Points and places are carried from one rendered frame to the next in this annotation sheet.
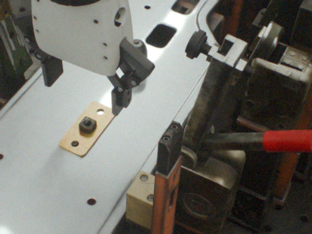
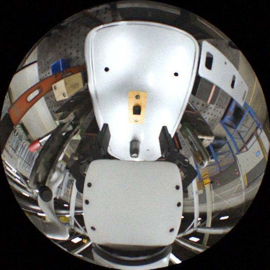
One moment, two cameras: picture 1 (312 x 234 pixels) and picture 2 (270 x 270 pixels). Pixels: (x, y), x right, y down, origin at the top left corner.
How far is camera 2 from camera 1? 0.56 m
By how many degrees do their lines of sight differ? 18
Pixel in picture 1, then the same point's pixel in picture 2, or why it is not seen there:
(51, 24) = (156, 212)
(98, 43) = (92, 203)
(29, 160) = (157, 76)
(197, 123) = (49, 140)
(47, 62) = (167, 146)
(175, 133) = not seen: outside the picture
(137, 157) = (103, 104)
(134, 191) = (61, 84)
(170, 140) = not seen: outside the picture
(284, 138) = (33, 146)
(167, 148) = not seen: outside the picture
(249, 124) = (93, 134)
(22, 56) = (184, 133)
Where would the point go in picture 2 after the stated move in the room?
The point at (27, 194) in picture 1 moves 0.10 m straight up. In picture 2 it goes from (145, 55) to (155, 45)
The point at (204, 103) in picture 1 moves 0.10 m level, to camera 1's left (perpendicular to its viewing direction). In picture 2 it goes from (40, 157) to (51, 151)
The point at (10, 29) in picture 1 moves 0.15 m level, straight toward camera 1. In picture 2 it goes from (192, 145) to (170, 101)
